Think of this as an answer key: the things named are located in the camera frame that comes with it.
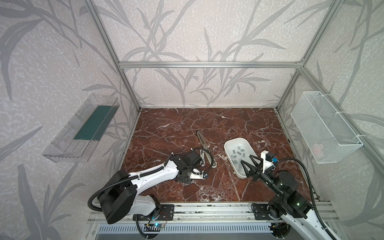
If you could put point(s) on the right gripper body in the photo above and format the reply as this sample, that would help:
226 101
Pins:
257 172

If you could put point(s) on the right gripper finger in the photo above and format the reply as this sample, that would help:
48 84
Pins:
249 169
258 163

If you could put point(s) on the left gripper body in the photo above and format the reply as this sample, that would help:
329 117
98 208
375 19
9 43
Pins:
195 169

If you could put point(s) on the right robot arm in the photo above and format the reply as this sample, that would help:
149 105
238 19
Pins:
287 205

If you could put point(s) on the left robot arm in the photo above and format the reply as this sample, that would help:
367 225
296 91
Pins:
122 194

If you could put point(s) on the white plastic tray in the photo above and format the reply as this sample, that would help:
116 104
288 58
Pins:
233 153

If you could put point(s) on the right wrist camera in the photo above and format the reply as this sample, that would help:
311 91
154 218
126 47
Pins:
269 160

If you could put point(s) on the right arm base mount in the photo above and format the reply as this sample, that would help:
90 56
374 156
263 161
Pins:
261 212

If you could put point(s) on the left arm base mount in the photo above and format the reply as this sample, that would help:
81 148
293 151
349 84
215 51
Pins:
160 213

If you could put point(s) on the aluminium front rail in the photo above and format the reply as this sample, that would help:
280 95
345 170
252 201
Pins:
218 212

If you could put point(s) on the white wire mesh basket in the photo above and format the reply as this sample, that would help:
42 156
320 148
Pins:
327 134

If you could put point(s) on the clear plastic wall bin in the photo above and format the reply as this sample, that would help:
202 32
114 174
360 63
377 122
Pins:
79 138

